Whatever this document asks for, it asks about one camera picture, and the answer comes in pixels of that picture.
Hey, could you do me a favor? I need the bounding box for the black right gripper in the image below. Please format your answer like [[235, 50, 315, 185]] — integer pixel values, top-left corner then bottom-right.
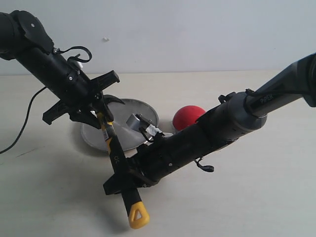
[[103, 137, 183, 196]]

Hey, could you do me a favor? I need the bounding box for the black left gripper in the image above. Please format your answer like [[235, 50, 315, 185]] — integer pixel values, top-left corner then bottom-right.
[[42, 70, 119, 129]]

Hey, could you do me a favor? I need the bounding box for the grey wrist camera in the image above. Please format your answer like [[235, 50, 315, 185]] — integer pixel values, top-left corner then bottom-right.
[[70, 59, 83, 70], [126, 114, 151, 132]]

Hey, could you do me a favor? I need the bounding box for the yellow black claw hammer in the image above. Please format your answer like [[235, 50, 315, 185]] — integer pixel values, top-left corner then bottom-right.
[[94, 95, 150, 229]]

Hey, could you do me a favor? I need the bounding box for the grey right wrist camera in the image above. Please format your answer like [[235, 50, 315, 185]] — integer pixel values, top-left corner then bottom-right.
[[126, 114, 151, 132]]

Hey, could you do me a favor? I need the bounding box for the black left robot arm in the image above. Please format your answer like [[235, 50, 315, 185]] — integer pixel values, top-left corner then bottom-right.
[[0, 10, 122, 129]]

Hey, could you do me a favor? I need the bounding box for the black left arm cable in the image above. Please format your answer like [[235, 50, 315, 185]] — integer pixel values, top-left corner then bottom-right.
[[0, 45, 92, 155]]

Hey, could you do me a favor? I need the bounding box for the red dome push button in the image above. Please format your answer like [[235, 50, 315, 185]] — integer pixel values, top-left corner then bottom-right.
[[172, 105, 206, 131]]

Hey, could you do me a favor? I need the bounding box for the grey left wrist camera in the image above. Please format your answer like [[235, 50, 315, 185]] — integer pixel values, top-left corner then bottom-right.
[[70, 59, 83, 70]]

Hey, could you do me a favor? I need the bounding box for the round steel plate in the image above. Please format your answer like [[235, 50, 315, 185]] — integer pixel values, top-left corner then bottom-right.
[[80, 98, 159, 152]]

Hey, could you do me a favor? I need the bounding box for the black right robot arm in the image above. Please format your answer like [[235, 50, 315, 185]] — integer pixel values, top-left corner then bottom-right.
[[104, 54, 316, 195]]

